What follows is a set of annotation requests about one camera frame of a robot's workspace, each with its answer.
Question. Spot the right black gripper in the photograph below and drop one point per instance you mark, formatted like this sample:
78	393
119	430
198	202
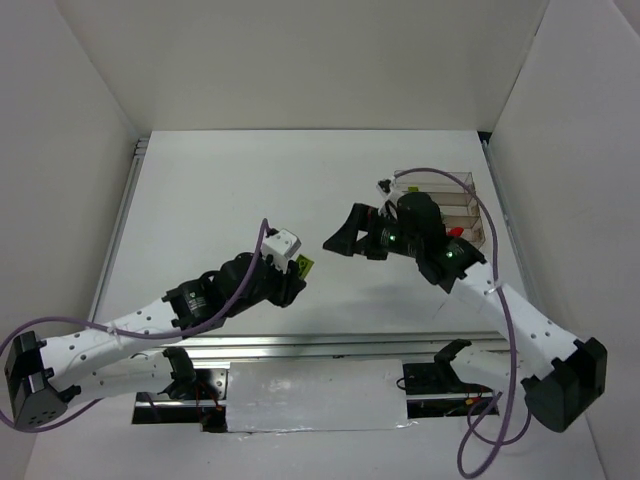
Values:
370	236

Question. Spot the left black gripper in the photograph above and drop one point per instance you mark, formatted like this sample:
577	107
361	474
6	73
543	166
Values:
290	288

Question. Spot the yellow lego brick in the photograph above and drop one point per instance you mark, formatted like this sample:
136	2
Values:
305	265

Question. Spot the red rounded lego brick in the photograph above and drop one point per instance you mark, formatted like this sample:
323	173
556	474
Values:
456	232

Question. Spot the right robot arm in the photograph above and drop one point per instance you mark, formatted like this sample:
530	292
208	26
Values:
567	374

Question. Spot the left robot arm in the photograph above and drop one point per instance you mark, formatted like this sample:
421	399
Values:
139	351

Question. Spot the silver foil panel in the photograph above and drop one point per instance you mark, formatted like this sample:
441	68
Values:
318	395

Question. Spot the clear compartment container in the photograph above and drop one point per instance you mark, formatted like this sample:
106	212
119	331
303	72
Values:
458	208

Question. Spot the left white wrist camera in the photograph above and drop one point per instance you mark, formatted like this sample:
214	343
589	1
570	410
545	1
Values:
281	246

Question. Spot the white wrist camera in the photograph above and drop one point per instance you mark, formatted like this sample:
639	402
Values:
390	191
281	246

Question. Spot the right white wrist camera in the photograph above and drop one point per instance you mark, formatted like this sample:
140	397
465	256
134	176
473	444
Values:
390	191

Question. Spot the aluminium front rail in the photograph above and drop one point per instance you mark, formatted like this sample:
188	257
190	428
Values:
339	346

